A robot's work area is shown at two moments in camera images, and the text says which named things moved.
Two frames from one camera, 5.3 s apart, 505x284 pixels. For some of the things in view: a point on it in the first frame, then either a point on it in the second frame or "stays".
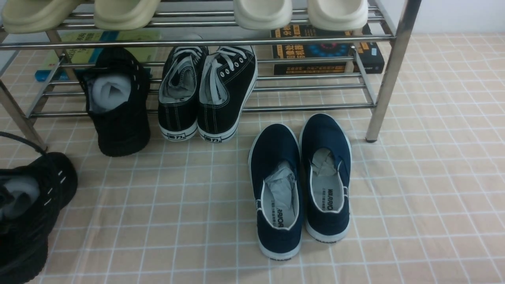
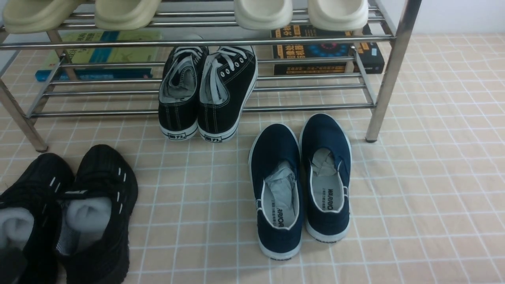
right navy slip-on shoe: (325, 162) stays
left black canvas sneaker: (178, 103) stays
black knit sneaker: (117, 88) -> (94, 247)
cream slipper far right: (339, 15) stays
